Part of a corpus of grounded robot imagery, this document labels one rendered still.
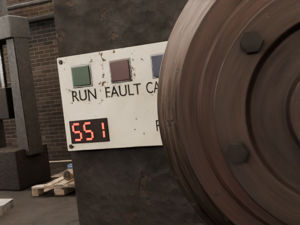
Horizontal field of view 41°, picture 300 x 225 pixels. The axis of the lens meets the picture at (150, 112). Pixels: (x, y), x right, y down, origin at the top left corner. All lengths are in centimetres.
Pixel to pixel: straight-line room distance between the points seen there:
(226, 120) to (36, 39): 773
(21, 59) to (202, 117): 544
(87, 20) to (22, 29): 524
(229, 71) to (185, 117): 11
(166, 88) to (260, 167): 18
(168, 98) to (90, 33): 28
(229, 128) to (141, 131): 29
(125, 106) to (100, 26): 16
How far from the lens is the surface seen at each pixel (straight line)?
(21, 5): 778
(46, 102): 800
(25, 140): 584
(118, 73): 72
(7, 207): 489
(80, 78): 76
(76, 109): 77
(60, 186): 512
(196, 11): 55
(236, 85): 45
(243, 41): 45
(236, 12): 51
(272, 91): 46
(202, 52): 53
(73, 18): 80
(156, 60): 70
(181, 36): 56
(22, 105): 581
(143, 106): 71
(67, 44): 80
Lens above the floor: 116
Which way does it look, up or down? 3 degrees down
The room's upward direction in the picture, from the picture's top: 6 degrees counter-clockwise
